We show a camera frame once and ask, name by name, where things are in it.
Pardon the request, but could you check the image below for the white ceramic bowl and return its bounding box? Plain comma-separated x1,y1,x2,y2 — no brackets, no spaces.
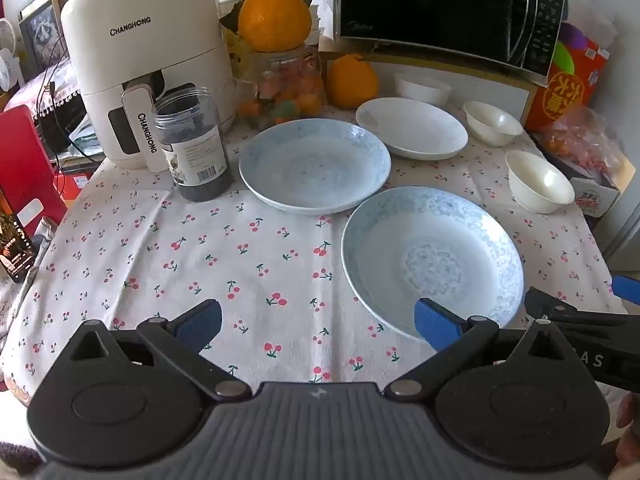
505,151,576,214
462,101,524,147
394,72,453,107

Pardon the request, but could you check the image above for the red chair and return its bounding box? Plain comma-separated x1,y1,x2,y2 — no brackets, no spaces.
0,105,68,241

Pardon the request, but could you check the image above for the white appliance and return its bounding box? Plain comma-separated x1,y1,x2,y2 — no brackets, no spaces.
597,160,640,271

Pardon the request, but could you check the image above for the large orange with leaves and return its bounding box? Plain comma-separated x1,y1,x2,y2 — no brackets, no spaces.
220,0,321,53

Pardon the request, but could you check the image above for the black microwave oven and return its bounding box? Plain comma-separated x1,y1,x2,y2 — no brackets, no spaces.
334,0,568,86

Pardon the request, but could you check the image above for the white lace cloth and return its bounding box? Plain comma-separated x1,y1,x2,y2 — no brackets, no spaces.
5,62,83,121

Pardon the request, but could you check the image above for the dark printed packet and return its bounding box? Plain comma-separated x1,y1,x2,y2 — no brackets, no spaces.
0,210,36,281

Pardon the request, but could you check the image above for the yellow printed box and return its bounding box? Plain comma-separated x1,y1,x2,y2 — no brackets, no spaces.
220,0,256,78

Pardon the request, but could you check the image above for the cherry print tablecloth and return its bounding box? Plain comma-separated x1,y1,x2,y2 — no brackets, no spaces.
0,95,628,411

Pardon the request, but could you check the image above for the framed picture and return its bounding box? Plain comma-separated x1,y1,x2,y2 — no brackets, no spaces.
17,0,68,78

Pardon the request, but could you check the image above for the white plate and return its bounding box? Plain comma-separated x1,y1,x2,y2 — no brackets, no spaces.
355,97,469,162

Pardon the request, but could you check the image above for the orange with stem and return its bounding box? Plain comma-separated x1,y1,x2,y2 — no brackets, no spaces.
326,52,380,109

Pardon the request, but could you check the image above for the clear bag of orange snacks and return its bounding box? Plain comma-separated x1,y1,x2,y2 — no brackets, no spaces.
532,105,623,186

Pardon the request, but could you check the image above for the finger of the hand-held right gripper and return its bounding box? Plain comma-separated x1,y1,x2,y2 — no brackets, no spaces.
612,275,640,307
525,287,640,341

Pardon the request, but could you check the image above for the cream air fryer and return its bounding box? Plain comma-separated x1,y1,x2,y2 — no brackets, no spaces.
60,0,238,171

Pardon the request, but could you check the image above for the blue patterned plate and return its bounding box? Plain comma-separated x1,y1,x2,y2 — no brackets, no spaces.
341,186,525,343
238,118,392,216

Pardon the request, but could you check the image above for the cardboard box with red label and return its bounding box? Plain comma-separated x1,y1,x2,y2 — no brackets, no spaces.
537,130,623,218

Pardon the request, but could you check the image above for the white shelf with gold frame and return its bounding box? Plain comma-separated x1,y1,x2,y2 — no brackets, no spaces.
320,40,538,121

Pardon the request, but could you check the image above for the red printed box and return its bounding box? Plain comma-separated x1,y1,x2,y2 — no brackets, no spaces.
522,22,611,133

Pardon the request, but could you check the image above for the clear jar with dark contents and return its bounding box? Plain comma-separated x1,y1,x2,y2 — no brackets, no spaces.
151,87,233,203

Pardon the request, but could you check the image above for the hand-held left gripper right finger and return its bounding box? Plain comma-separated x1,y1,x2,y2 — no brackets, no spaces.
382,297,572,403

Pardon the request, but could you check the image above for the person's right hand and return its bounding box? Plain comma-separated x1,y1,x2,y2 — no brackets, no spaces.
615,391,640,467

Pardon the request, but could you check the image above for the glass jar of small oranges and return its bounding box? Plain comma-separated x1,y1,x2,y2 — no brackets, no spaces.
235,45,326,131

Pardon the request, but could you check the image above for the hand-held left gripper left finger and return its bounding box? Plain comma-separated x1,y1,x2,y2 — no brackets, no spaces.
67,299,253,403

